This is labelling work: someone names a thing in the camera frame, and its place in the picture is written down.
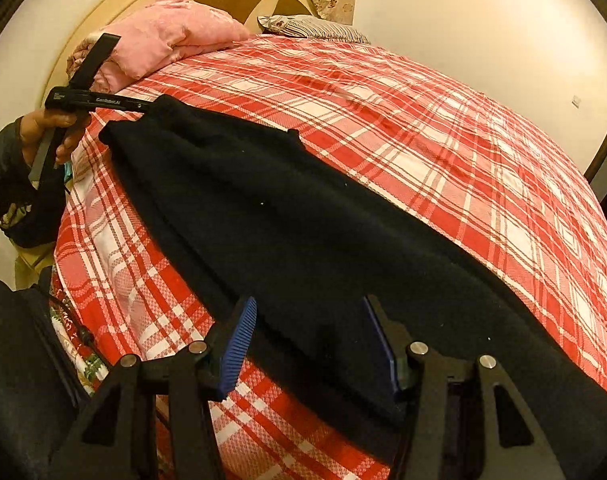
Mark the pink pillow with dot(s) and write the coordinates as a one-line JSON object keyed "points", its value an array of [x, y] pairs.
{"points": [[164, 32]]}

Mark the dark sleeved left forearm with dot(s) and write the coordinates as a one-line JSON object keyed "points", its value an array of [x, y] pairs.
{"points": [[29, 214]]}

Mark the black pants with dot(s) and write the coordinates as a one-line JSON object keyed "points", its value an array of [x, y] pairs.
{"points": [[239, 208]]}

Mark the red white plaid bedspread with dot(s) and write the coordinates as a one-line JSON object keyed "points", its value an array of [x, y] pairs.
{"points": [[469, 167]]}

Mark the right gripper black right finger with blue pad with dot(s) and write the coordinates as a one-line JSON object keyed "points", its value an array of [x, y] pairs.
{"points": [[463, 419]]}

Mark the white wall socket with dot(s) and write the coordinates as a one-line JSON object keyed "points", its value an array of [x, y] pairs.
{"points": [[576, 101]]}

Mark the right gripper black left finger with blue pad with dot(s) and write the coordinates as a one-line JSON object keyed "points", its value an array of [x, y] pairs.
{"points": [[115, 436]]}

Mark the grey striped pillow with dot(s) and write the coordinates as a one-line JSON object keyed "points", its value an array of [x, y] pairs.
{"points": [[310, 27]]}

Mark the person's left hand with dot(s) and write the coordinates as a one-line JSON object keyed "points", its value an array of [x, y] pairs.
{"points": [[34, 125]]}

